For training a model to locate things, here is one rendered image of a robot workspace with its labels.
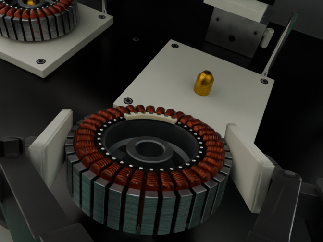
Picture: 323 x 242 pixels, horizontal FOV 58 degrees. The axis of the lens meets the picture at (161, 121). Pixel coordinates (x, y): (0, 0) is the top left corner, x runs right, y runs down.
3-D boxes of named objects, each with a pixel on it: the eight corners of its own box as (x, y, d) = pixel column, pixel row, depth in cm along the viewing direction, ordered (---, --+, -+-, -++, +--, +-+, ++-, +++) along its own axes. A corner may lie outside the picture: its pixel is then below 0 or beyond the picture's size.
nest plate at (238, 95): (242, 171, 29) (246, 164, 28) (112, 111, 32) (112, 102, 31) (271, 86, 38) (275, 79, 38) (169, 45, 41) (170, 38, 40)
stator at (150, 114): (240, 246, 17) (258, 198, 15) (43, 235, 16) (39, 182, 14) (206, 144, 27) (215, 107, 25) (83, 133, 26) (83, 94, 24)
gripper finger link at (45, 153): (43, 202, 15) (28, 201, 15) (72, 148, 21) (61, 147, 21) (43, 148, 14) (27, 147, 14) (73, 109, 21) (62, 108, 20)
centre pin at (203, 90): (206, 98, 33) (212, 80, 31) (191, 91, 34) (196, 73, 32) (212, 89, 35) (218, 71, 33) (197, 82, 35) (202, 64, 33)
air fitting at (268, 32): (265, 51, 41) (273, 32, 39) (256, 48, 42) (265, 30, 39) (266, 47, 42) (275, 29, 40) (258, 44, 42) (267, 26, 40)
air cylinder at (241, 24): (252, 59, 42) (267, 25, 38) (204, 41, 43) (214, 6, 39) (259, 42, 45) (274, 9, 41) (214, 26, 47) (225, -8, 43)
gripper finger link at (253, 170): (262, 163, 15) (276, 165, 15) (226, 122, 22) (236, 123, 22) (250, 213, 16) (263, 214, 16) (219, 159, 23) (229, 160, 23)
